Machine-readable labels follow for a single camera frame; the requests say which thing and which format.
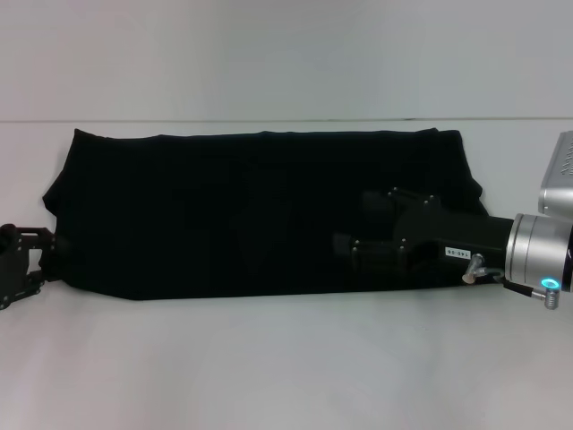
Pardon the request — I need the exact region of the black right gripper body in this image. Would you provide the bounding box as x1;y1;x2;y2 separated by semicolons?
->
392;207;517;275

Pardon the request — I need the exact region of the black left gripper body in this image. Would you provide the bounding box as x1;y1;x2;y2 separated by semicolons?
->
0;245;31;313

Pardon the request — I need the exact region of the black t-shirt with FREE print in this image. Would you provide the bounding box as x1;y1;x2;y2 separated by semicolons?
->
42;127;511;303

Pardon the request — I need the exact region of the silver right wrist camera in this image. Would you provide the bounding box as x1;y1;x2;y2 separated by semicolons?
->
536;130;573;217

